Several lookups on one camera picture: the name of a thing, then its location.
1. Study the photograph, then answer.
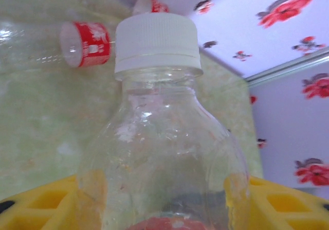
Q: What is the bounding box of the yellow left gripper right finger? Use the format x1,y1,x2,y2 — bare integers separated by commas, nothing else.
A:
226,175,329,230

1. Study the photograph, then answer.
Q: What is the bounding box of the aluminium corner post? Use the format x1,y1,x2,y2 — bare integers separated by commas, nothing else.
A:
244,48,329,84

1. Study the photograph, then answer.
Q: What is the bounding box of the small clear bottle white cap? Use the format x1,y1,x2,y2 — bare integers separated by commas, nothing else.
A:
77,12,251,230

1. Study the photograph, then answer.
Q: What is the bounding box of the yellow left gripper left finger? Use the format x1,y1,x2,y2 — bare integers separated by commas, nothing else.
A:
0,174,103,230

